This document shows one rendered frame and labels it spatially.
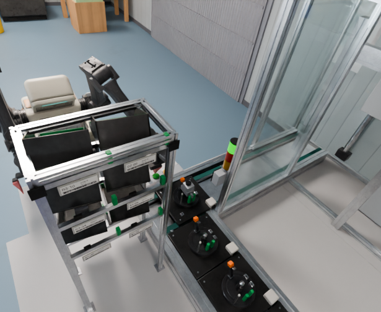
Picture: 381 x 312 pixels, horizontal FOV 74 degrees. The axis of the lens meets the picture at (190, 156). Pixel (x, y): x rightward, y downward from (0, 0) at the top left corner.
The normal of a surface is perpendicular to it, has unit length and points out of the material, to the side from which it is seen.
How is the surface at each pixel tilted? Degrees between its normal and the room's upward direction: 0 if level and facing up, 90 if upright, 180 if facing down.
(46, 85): 42
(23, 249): 0
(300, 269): 0
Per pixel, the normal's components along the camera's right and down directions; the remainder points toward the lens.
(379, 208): -0.81, 0.31
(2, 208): 0.12, -0.72
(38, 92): 0.47, -0.12
